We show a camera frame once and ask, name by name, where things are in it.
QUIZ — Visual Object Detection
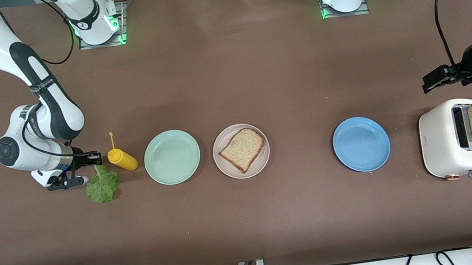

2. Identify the blue plate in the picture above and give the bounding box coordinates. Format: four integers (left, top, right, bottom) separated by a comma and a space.
329, 112, 394, 177

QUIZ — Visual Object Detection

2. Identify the beige plate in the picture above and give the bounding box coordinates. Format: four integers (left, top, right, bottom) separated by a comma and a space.
209, 120, 274, 183

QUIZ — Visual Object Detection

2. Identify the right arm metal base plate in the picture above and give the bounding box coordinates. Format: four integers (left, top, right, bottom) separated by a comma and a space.
74, 1, 130, 51

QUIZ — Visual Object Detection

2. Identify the yellow mustard squeeze bottle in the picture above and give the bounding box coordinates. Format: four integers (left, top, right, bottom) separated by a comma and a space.
104, 128, 140, 174

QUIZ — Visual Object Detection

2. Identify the green lettuce leaf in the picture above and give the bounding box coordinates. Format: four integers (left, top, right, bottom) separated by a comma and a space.
82, 161, 123, 205

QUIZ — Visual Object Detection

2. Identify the mint green plate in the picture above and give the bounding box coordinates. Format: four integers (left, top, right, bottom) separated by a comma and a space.
140, 126, 205, 189

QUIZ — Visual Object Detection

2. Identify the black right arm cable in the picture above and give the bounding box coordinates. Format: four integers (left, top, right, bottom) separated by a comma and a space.
1, 0, 93, 166

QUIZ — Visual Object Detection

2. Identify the white toaster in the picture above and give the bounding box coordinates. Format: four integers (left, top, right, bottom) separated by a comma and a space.
415, 96, 472, 185

